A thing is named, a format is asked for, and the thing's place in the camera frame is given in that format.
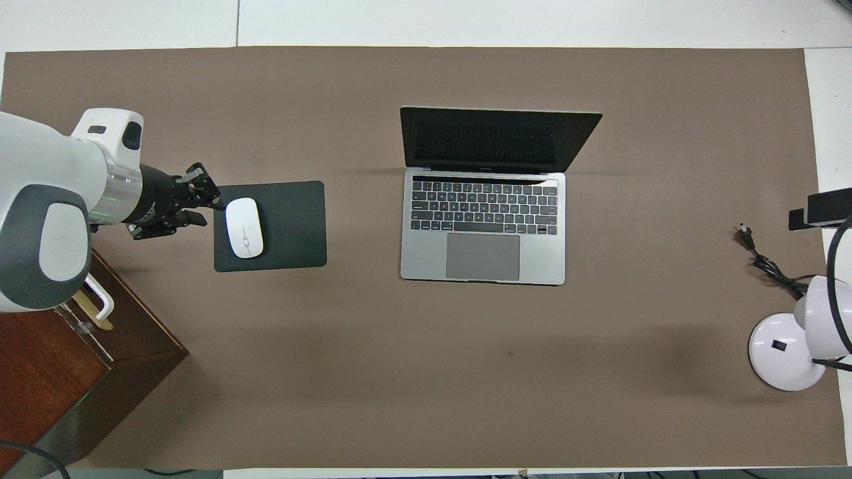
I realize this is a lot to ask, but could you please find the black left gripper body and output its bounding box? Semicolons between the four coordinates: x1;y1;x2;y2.
129;165;185;227

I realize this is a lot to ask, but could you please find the silver laptop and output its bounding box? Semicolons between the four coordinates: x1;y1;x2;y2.
399;106;604;286

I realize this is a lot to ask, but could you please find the white computer mouse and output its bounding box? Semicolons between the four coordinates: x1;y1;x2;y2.
225;198;264;259

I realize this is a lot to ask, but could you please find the black mouse pad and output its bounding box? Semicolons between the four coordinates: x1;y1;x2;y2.
213;180;327;273

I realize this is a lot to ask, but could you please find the white desk lamp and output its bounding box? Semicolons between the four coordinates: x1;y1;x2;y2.
747;275;852;392

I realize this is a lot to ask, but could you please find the dark wooden box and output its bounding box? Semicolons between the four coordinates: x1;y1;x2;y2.
0;249;189;478

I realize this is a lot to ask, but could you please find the brown table mat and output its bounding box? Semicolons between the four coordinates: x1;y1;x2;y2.
0;47;847;470

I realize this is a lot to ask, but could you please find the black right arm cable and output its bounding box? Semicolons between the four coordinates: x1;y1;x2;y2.
825;214;852;355

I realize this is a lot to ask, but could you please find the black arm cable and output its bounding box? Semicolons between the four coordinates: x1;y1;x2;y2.
825;214;852;355
0;438;71;479

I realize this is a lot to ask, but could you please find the black lamp power cable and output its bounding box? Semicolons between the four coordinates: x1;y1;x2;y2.
736;224;809;299

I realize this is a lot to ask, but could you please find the white box handle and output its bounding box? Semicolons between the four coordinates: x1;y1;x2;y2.
83;273;115;321

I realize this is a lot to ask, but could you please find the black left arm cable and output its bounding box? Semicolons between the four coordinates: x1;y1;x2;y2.
0;438;71;479

